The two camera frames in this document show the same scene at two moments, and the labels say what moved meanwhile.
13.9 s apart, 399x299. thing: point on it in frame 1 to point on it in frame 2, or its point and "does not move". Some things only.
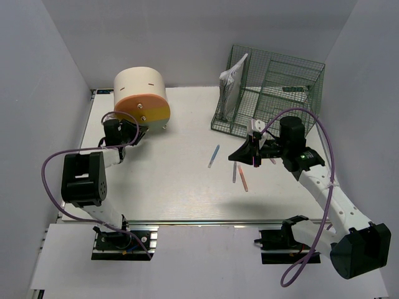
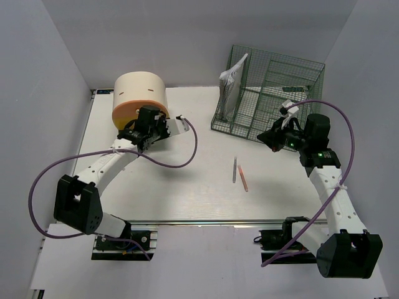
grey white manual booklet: (230, 81) does not move
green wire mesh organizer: (266, 87) does not move
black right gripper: (249, 152) to (273, 137)
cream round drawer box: (142, 92) does not move
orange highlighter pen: (242, 177) does not move
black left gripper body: (129, 132) to (159, 132)
